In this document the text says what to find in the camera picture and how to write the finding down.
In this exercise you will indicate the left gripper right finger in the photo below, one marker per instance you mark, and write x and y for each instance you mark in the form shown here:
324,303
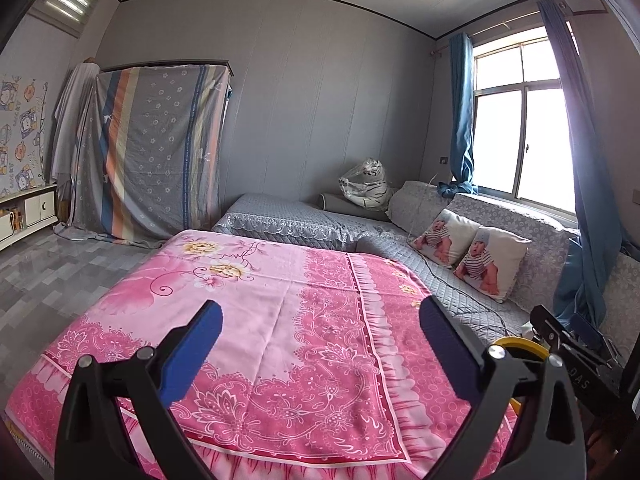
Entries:
547,441

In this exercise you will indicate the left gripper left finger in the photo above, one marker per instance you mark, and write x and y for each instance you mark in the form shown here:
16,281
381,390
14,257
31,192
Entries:
93,441

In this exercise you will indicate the yellow rimmed trash bin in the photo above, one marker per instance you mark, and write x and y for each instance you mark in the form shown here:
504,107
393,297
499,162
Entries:
522,354

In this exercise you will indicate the blue curtain right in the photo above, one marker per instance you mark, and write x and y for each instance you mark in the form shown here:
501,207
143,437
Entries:
602,236

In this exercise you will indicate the blue curtain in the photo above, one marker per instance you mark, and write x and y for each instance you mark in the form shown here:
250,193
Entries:
461,158
602,236

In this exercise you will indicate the baby print pillow near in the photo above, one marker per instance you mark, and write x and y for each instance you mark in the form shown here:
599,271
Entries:
492,262

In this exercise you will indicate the baby print pillow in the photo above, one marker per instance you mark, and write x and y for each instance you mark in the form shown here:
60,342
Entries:
447,239
492,262

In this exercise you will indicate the baby print pillow far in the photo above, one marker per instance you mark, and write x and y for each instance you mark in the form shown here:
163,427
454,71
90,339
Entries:
447,239

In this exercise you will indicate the pink floral table cloth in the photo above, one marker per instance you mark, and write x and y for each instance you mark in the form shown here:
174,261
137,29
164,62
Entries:
321,370

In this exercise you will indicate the white low cabinet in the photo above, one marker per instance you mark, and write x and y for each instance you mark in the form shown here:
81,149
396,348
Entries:
26,213

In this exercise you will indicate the grey quilted sofa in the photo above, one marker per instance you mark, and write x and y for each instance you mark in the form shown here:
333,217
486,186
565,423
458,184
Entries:
411,211

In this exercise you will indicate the white tiger plush toy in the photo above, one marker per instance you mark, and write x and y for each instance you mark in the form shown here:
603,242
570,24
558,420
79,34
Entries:
366,186

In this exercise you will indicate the window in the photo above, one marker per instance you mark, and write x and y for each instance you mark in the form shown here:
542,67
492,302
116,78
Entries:
521,135

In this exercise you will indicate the grey rolled cushion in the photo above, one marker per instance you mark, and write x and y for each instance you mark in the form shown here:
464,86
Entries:
339,205

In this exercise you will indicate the striped grey cloth cover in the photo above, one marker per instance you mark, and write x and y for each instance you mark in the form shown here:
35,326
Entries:
145,162

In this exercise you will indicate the blue curtain left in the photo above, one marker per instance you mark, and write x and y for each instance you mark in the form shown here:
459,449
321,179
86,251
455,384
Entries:
461,158

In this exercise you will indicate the white hanging cloth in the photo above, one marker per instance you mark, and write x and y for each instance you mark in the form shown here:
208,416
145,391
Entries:
67,116

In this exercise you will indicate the cartoon wall poster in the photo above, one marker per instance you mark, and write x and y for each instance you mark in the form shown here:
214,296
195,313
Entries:
22,120

